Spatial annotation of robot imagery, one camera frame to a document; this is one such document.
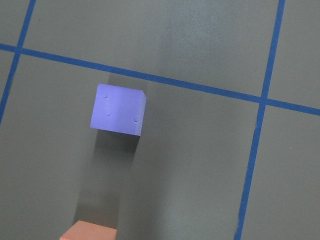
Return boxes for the purple foam block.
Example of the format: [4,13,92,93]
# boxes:
[90,83,147,136]

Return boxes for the orange foam block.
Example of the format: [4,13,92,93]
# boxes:
[59,220,117,240]

